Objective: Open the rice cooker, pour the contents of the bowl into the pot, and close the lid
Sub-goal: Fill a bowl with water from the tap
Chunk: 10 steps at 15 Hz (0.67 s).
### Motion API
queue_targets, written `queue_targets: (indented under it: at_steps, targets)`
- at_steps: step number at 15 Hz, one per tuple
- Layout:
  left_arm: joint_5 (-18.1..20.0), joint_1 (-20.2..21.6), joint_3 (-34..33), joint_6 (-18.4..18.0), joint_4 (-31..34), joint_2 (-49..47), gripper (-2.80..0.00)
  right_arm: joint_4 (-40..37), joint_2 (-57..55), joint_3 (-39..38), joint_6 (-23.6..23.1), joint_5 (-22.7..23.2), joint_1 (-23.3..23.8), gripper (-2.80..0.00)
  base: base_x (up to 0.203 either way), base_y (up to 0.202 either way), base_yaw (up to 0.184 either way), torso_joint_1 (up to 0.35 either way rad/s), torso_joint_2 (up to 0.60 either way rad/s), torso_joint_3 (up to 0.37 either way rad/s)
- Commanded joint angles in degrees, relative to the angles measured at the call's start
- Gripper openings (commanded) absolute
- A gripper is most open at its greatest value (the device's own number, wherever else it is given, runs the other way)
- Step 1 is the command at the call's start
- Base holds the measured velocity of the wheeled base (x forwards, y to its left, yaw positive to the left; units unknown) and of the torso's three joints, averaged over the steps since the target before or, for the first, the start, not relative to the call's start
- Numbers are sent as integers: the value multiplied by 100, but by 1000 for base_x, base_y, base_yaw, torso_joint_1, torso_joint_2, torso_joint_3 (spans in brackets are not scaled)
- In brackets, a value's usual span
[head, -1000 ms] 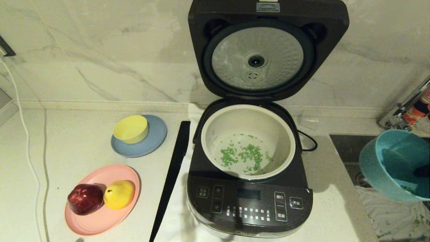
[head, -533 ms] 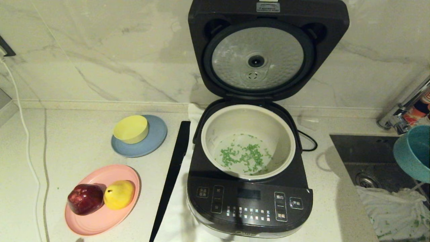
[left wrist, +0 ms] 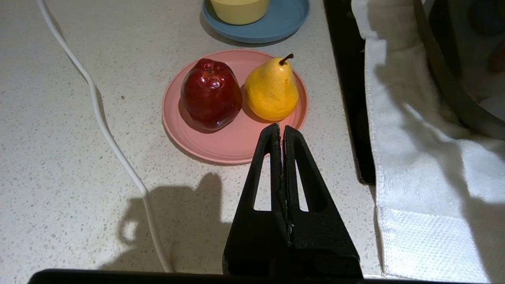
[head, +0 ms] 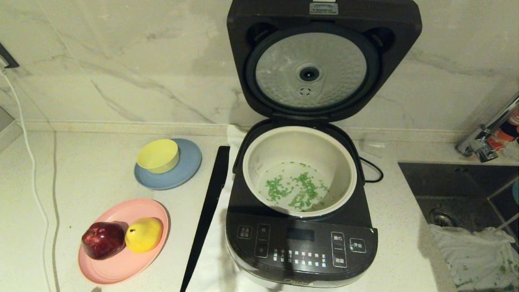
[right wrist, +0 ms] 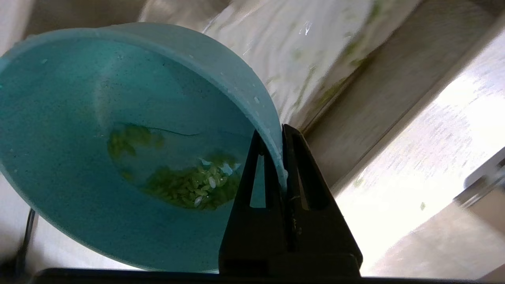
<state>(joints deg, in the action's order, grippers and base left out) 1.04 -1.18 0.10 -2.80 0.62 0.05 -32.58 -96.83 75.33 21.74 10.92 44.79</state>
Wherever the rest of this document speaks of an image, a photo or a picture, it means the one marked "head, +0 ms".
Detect chopped green vegetables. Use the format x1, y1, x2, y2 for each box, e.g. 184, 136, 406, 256
264, 161, 330, 211

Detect dark grey rice cooker lid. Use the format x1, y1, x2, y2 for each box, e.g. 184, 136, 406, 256
226, 0, 423, 123

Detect cream inner pot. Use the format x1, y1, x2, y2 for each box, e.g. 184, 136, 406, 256
242, 126, 358, 219

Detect yellow bowl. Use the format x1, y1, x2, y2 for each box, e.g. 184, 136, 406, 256
136, 139, 180, 174

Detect dark grey rice cooker base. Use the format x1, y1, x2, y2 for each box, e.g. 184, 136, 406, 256
225, 120, 378, 288

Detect blue plate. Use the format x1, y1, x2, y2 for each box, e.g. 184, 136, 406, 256
134, 138, 202, 191

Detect black flat board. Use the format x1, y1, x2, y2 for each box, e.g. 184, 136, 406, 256
180, 145, 231, 292

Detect clear plastic cup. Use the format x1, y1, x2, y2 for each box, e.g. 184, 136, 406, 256
359, 140, 386, 159

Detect yellow pear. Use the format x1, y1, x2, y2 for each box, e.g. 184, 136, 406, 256
125, 217, 163, 254

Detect red apple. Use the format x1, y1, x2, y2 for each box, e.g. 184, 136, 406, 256
81, 221, 126, 261

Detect pink plate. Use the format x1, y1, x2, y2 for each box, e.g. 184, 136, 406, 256
78, 198, 170, 285

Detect metal sink drain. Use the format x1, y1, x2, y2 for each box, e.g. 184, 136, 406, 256
429, 208, 461, 228

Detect dark metal sink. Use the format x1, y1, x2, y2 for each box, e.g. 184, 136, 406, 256
397, 162, 519, 292

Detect chrome faucet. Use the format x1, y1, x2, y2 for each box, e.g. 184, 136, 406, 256
454, 91, 519, 164

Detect white cloth with green specks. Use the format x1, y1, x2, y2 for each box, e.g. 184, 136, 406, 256
429, 223, 519, 292

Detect red printed can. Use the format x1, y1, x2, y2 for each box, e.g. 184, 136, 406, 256
488, 106, 519, 152

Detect black power cable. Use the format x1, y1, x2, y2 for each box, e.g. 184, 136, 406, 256
359, 157, 384, 184

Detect white power cable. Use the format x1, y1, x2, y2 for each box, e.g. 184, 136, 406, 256
0, 69, 55, 292

